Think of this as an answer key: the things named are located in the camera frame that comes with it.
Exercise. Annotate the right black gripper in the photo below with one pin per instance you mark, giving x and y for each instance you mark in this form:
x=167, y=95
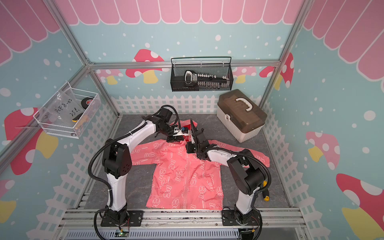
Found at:
x=189, y=144

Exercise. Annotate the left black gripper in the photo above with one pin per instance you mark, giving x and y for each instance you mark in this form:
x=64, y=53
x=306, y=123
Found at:
x=174, y=138

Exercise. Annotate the pink hooded rain jacket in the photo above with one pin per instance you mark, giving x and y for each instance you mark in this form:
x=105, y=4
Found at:
x=180, y=180

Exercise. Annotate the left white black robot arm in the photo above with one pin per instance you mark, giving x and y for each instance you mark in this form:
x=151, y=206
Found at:
x=166, y=113

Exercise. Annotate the beige toolbox with brown lid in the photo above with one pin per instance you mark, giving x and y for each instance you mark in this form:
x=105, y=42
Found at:
x=241, y=116

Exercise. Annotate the socket wrench set in basket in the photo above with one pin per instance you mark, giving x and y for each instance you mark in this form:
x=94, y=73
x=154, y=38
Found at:
x=192, y=79

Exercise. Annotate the yellow black screwdriver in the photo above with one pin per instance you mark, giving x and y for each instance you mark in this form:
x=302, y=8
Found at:
x=265, y=193

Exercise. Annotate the black tape roll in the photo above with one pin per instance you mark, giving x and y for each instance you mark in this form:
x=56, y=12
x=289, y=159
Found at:
x=86, y=102

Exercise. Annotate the yellow black tool in bin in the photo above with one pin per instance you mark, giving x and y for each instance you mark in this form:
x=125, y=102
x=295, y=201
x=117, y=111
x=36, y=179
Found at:
x=77, y=118

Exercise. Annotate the clear labelled plastic bag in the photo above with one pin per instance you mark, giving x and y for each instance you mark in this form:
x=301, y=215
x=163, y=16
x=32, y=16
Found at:
x=65, y=107

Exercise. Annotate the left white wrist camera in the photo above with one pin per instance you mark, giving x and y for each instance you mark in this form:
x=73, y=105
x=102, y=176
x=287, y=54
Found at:
x=181, y=132

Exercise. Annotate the black wire mesh wall basket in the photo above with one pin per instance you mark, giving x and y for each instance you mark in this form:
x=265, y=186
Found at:
x=219, y=66

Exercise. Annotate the clear plastic wall bin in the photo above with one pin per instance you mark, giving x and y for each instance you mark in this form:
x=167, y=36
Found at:
x=51, y=125

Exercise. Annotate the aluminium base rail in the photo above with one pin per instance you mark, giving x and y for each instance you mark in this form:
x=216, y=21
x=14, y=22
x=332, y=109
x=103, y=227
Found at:
x=158, y=224

